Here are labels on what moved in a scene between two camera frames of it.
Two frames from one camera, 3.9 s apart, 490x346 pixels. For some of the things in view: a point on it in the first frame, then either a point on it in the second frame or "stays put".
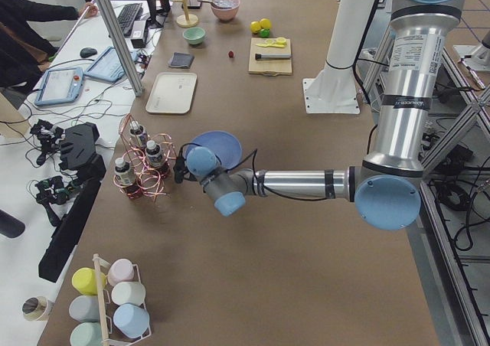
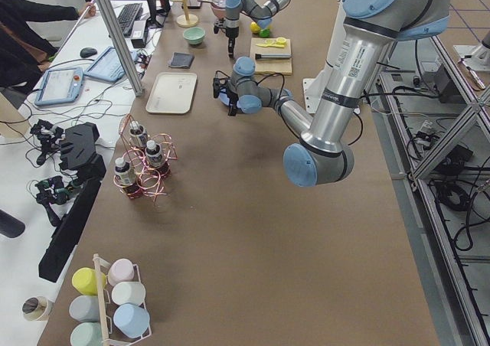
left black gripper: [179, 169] → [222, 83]
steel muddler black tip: [272, 56] stays put
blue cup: [132, 319] stays put
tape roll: [36, 308] stays put
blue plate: [226, 147] → [224, 99]
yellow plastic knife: [280, 45] stays put
